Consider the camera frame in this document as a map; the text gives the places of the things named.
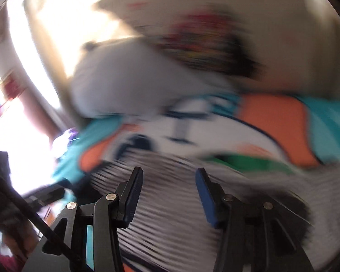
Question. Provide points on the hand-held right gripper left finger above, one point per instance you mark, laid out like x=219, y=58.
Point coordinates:
x=131, y=204

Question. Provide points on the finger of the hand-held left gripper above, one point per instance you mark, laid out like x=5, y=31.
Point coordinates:
x=46, y=195

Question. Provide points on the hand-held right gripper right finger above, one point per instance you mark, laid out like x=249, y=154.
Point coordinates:
x=205, y=204

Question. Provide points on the striped navy pants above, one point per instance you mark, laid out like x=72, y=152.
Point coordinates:
x=170, y=181

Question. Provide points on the printed cartoon blanket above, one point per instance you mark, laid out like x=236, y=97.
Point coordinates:
x=272, y=113

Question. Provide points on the grey pillow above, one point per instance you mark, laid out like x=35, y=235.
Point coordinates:
x=136, y=73

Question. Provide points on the beige padded headboard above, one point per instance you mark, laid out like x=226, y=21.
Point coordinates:
x=49, y=62

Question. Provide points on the beige floral pillow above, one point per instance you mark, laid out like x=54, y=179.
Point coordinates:
x=272, y=19

